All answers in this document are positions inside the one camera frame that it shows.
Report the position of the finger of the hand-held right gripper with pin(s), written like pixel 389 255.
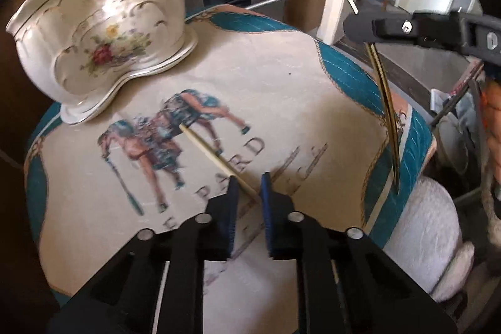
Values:
pixel 387 28

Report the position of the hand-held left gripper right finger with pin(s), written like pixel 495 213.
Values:
pixel 267 212

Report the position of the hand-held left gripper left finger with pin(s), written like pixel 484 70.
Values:
pixel 233 212

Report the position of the wooden chopstick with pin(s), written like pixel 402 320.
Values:
pixel 211 158

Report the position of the floral ceramic utensil holder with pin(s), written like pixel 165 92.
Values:
pixel 78 44

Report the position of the person's right hand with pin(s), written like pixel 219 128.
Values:
pixel 490 107

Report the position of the horse printed teal cloth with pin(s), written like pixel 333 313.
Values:
pixel 274 103

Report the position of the white fluffy cushion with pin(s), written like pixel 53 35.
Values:
pixel 426 240

